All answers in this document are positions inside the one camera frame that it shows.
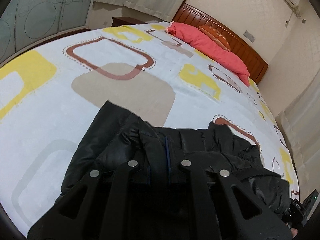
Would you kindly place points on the frosted glass wardrobe door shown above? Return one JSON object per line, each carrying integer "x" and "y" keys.
{"x": 25, "y": 22}

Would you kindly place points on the orange patterned cushion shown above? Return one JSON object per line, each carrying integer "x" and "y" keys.
{"x": 216, "y": 36}

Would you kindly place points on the white patterned bed sheet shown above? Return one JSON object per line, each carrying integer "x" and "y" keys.
{"x": 51, "y": 94}

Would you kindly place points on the red pillow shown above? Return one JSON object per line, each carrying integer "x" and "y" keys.
{"x": 200, "y": 41}

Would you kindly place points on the beige curtain by window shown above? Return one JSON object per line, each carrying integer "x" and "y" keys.
{"x": 299, "y": 122}

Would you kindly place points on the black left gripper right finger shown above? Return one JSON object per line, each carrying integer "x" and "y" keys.
{"x": 218, "y": 206}

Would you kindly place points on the black puffer jacket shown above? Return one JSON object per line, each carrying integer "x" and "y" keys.
{"x": 117, "y": 136}

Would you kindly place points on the dark wooden nightstand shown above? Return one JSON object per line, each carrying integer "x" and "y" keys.
{"x": 119, "y": 21}

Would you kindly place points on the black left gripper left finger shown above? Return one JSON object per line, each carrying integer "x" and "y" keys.
{"x": 115, "y": 202}

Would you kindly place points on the grey wall switch panel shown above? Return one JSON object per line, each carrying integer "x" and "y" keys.
{"x": 249, "y": 36}

